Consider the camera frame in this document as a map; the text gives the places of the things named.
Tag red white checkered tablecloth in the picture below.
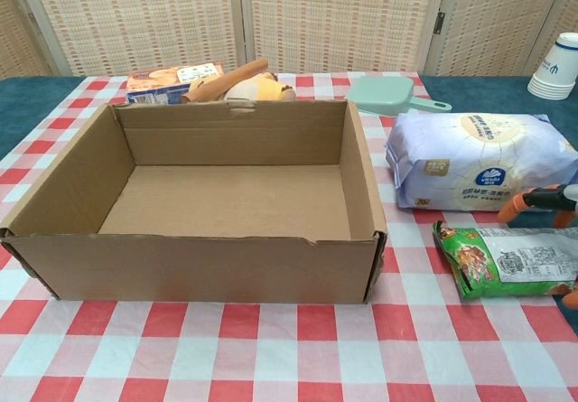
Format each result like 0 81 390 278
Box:
0 70 578 402

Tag teal table cover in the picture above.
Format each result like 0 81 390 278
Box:
0 74 578 331

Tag mint green plastic scoop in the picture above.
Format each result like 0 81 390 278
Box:
345 78 453 117

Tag white paper cup stack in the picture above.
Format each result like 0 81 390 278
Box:
527 32 578 101

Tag pale purple tissue pack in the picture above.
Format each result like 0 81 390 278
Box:
384 111 578 214

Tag woven folding screen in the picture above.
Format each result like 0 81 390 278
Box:
0 0 578 79

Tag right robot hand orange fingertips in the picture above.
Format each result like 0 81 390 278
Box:
497 183 578 309

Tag open brown cardboard box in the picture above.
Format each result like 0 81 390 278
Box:
0 98 388 306

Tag green and silver snack bag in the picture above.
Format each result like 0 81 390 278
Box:
432 220 578 303

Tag brown wooden rolling pin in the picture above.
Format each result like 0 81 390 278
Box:
180 58 269 104

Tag orange biscuit box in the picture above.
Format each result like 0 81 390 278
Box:
126 61 227 106

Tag yellow plush toy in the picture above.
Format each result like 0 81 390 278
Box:
188 71 297 104

